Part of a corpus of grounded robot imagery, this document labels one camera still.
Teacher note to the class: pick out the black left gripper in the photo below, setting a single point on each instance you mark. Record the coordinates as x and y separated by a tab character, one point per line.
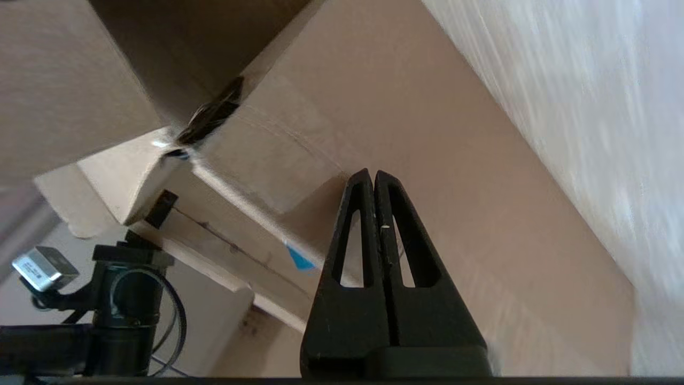
125	310

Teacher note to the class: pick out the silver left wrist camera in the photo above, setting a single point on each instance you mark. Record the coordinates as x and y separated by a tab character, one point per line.
45	268

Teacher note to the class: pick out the brown cardboard shoe box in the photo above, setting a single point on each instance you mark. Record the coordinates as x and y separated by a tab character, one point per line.
401	107

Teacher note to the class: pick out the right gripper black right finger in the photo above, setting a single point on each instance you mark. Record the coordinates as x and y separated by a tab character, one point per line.
427	331

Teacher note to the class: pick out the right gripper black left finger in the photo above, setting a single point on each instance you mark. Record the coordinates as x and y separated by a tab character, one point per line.
347	331

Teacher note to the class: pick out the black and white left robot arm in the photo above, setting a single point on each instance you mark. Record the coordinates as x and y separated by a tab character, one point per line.
43	347

